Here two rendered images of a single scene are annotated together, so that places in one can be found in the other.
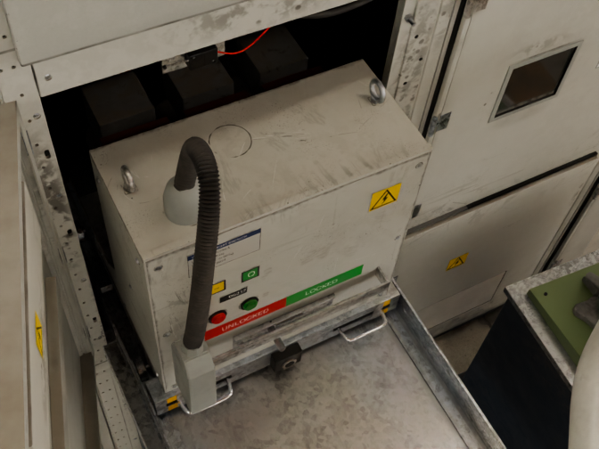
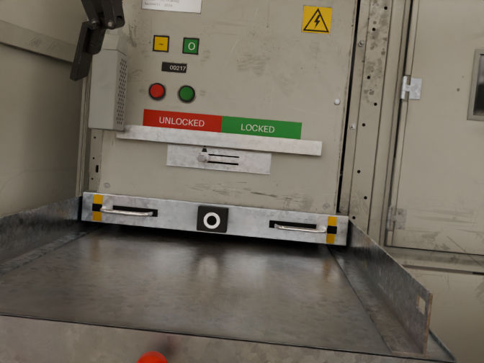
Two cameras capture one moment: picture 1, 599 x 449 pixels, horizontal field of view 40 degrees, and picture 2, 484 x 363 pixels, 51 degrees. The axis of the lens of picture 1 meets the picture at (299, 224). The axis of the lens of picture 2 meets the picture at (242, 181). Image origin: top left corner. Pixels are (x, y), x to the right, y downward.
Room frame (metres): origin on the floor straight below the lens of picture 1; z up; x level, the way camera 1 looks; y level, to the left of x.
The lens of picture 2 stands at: (-0.06, -0.63, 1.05)
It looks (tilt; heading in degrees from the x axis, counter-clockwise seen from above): 4 degrees down; 36
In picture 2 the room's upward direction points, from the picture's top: 5 degrees clockwise
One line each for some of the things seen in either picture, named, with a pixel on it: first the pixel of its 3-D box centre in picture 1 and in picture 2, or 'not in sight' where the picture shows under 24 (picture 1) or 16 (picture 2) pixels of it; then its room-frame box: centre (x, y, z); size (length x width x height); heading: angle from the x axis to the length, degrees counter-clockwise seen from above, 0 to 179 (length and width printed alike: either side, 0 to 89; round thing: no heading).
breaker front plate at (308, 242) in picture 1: (289, 285); (224, 92); (0.73, 0.01, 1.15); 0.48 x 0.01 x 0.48; 124
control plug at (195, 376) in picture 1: (193, 369); (109, 83); (0.55, 0.14, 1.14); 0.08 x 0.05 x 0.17; 34
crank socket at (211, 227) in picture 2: (286, 358); (212, 219); (0.71, -0.01, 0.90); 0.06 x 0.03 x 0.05; 124
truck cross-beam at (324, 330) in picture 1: (277, 342); (214, 217); (0.74, 0.01, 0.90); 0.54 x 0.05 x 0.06; 124
